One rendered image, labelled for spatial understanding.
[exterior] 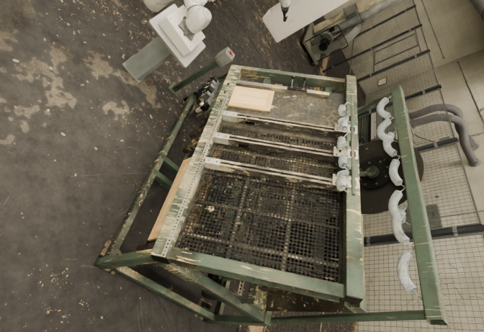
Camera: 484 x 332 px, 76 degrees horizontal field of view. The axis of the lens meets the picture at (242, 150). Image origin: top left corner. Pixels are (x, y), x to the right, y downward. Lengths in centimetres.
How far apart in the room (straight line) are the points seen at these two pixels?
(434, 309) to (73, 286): 245
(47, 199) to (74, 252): 46
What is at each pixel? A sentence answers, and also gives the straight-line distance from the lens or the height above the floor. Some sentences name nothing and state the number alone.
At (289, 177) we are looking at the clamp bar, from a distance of 241.
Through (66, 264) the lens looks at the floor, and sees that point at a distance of 283.
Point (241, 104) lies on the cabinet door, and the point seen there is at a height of 99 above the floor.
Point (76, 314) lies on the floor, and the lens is 288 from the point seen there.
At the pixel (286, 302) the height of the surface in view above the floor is 120.
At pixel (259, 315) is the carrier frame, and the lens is 300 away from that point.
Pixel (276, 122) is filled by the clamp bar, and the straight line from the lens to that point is 280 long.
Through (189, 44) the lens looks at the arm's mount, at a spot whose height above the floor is 86.
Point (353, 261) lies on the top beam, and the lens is 214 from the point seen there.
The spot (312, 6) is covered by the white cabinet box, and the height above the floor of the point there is 100.
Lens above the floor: 262
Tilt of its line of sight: 36 degrees down
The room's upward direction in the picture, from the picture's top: 69 degrees clockwise
